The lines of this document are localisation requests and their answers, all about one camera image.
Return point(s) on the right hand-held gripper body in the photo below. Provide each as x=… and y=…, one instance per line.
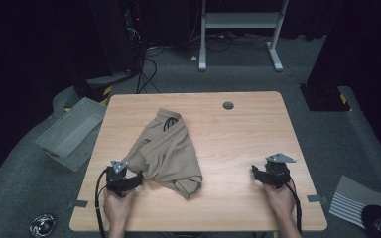
x=278, y=173

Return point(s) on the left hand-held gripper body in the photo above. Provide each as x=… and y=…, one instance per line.
x=116, y=180

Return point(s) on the person's right hand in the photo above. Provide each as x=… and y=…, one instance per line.
x=279, y=200

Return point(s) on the person's left hand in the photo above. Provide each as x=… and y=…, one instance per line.
x=117, y=206

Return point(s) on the grey tape strip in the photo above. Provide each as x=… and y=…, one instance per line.
x=81, y=203
x=315, y=198

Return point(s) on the grey plastic bin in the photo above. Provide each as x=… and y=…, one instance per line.
x=69, y=132

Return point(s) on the grey striped sheet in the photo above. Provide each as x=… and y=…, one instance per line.
x=350, y=195

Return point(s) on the shiny silver object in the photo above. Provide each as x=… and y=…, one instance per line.
x=42, y=225

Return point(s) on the black base with yellow tape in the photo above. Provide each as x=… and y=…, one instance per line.
x=324, y=99
x=94, y=89

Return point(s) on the dark round object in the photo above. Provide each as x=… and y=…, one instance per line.
x=380, y=221

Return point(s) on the black equipment rack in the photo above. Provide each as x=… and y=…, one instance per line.
x=119, y=36

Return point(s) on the white metal stand frame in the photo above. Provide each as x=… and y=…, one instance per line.
x=241, y=20

